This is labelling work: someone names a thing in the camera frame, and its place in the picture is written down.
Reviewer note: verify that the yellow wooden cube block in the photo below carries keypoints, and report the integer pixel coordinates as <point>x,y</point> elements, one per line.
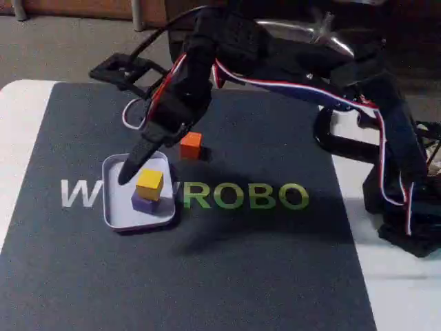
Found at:
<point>150,184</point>

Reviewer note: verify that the orange wooden cube block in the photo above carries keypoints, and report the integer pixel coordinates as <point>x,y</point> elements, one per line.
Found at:
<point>190,146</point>

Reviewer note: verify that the purple wooden cube block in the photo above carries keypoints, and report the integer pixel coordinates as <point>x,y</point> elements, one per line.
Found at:
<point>143,205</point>

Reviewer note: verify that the white shallow rectangular tray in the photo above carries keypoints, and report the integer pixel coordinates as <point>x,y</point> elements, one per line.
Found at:
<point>117,213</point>

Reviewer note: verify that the grey metal leg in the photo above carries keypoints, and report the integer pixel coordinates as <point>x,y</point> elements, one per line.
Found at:
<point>19,8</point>
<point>138,15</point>

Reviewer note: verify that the dark mat with printed letters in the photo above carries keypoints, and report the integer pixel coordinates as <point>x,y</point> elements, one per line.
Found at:
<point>172,269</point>

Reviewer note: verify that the brown wooden board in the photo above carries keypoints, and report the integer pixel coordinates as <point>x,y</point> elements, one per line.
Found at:
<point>76,7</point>

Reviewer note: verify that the black table clamp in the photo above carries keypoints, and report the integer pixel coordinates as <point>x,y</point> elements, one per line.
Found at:
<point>341,145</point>

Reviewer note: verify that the chrome office chair base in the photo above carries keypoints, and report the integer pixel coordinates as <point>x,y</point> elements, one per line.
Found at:
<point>330,38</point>

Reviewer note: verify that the black camera mount frame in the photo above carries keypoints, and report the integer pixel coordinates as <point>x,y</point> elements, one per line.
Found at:
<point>113,74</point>

